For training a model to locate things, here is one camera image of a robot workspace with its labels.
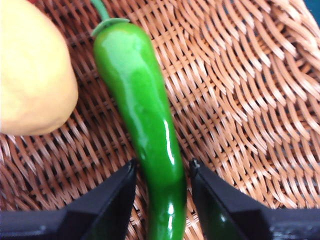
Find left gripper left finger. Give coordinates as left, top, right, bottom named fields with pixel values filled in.
left=0, top=158, right=138, bottom=240

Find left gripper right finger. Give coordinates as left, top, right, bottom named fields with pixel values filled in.
left=189, top=158, right=320, bottom=240

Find green chili pepper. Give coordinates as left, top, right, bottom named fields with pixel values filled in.
left=90, top=0, right=189, bottom=240

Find brown wicker basket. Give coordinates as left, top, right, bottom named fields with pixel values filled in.
left=0, top=0, right=320, bottom=240

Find yellow-brown round potato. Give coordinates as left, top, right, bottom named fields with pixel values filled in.
left=0, top=0, right=79, bottom=137

